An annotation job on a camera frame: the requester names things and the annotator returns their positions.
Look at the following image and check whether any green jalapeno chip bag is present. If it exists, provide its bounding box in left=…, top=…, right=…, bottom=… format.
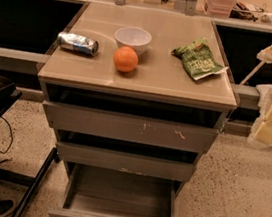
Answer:
left=171, top=38, right=228, bottom=81

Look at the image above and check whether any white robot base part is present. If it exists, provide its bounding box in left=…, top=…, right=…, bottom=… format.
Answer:
left=256, top=84, right=272, bottom=108

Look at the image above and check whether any grey drawer cabinet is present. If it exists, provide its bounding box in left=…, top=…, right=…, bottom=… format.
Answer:
left=17, top=0, right=250, bottom=217

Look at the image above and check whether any bottom grey drawer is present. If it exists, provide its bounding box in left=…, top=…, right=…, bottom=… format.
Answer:
left=49, top=165, right=175, bottom=217

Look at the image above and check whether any grey drawer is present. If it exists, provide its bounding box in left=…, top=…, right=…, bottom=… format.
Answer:
left=44, top=87, right=223, bottom=153
left=56, top=130, right=200, bottom=181
left=49, top=165, right=175, bottom=217

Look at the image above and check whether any top grey drawer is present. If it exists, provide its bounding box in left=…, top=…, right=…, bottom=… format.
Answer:
left=44, top=87, right=223, bottom=153

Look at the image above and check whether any middle grey drawer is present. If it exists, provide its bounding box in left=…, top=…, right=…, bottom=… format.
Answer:
left=56, top=130, right=200, bottom=181

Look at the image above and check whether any white stick tool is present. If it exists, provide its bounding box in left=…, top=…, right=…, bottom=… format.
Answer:
left=240, top=59, right=267, bottom=85

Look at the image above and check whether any pink plastic bin stack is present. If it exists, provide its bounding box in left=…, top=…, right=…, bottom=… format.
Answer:
left=203, top=0, right=236, bottom=17

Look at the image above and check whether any white bowl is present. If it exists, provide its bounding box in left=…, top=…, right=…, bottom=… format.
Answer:
left=115, top=27, right=152, bottom=55

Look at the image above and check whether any orange fruit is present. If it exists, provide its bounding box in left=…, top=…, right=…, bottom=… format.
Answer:
left=113, top=46, right=139, bottom=73

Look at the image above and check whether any crushed silver soda can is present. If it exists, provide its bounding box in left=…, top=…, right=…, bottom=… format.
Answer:
left=57, top=31, right=99, bottom=56

